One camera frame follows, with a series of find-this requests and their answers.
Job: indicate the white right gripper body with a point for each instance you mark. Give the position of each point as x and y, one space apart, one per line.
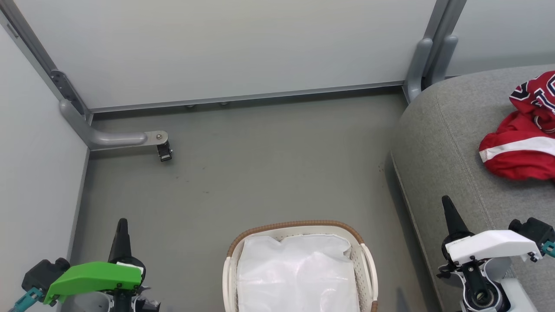
494 245

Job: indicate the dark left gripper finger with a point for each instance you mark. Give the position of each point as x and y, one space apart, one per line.
121 242

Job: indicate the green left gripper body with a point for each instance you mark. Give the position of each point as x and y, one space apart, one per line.
91 275

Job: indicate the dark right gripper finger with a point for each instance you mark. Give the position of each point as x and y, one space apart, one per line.
454 221

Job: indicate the red and white jersey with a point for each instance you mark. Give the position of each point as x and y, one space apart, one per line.
520 151

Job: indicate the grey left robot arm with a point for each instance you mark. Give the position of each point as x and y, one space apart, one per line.
86 304

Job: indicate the grey fabric sofa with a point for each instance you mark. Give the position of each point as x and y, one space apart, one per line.
451 143

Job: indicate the white laundry basket brown rim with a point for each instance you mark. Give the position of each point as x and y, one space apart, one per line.
366 268

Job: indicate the black caster wheel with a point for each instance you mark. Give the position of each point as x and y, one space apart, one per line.
164 151

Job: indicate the grey partition foot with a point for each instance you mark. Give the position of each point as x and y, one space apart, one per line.
108 138

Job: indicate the white basket liner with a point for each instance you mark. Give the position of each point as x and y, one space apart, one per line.
299 273

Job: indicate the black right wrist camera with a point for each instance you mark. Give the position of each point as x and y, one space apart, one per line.
535 232

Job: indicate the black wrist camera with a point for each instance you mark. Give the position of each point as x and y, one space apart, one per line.
43 273
535 232

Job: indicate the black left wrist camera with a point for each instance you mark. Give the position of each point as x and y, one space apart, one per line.
43 273

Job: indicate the teal right camera connector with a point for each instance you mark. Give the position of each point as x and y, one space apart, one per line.
550 248

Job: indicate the teal camera connector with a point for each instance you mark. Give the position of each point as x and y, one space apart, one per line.
26 300
550 248

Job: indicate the teal left camera connector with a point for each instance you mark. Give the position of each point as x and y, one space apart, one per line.
26 300

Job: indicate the grey double partition post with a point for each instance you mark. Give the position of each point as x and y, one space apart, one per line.
429 47

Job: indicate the grey partition bottom rail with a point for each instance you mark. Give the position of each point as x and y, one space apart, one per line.
260 97

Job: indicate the grey partition corner post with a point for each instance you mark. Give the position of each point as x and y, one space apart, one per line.
34 47

